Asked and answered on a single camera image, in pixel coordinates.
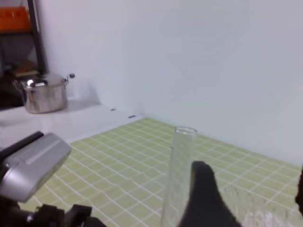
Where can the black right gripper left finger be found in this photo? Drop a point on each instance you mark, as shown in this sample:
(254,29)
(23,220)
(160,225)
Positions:
(205,206)

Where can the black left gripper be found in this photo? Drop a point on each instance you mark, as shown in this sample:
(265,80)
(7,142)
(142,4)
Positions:
(11,215)

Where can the clear glass test tube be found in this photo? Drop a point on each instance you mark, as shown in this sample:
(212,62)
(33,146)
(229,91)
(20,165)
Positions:
(178,180)

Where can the green checkered tablecloth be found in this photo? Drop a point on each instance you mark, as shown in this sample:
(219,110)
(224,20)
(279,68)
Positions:
(121,174)

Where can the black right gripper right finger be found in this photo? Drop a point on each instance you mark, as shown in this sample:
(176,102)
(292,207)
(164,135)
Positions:
(299,196)

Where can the white test tube rack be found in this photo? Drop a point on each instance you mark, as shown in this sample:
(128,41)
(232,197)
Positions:
(251,210)

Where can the orange bin on shelf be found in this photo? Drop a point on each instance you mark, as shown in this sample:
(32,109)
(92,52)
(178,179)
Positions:
(14,19)

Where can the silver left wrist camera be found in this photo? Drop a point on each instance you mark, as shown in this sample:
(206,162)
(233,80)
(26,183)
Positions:
(27,165)

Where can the black shelf post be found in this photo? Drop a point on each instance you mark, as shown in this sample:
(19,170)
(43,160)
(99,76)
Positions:
(36,35)

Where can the stainless steel pot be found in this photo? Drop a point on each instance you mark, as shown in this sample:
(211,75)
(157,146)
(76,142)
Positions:
(44,94)

